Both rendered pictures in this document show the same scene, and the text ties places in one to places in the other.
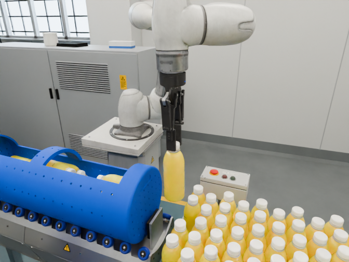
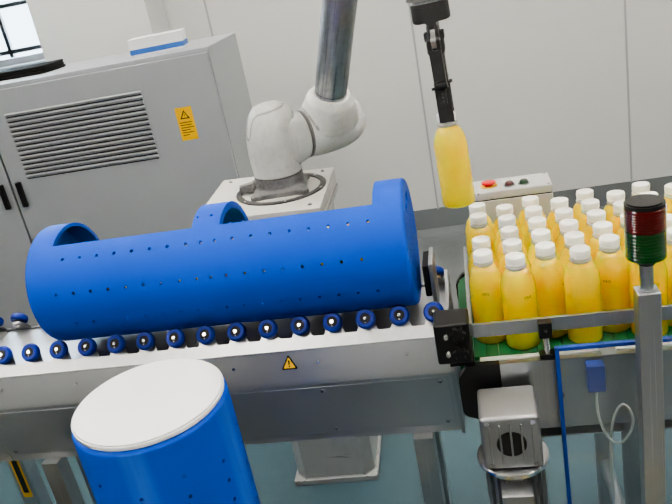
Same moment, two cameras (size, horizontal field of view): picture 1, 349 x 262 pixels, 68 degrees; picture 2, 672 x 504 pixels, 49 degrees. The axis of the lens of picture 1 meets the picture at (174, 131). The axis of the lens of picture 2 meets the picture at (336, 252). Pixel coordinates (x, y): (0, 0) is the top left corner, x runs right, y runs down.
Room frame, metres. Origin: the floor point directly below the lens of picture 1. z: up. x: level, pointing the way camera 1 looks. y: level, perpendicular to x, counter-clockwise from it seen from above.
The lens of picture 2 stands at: (-0.70, 0.52, 1.71)
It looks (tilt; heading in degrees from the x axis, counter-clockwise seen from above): 22 degrees down; 351
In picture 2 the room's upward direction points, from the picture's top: 11 degrees counter-clockwise
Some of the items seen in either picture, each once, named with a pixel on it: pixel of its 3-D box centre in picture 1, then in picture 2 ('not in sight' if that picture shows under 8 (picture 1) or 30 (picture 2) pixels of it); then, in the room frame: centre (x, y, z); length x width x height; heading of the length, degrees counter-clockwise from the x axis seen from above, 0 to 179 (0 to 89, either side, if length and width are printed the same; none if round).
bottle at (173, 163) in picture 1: (174, 172); (453, 162); (0.73, 0.00, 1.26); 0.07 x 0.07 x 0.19
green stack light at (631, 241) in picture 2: not in sight; (645, 242); (0.30, -0.15, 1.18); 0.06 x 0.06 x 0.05
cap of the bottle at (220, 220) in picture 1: (220, 219); (537, 222); (0.70, -0.16, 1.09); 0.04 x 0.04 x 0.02
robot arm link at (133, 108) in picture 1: (132, 106); (274, 137); (1.57, 0.27, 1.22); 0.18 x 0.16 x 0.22; 105
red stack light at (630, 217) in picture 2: not in sight; (644, 217); (0.30, -0.15, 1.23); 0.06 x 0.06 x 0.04
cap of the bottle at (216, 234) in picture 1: (216, 234); (540, 234); (0.64, -0.13, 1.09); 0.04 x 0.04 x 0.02
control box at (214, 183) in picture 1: (224, 184); (510, 201); (0.97, -0.22, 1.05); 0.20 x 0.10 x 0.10; 69
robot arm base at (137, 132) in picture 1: (129, 126); (273, 181); (1.58, 0.30, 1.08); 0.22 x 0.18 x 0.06; 77
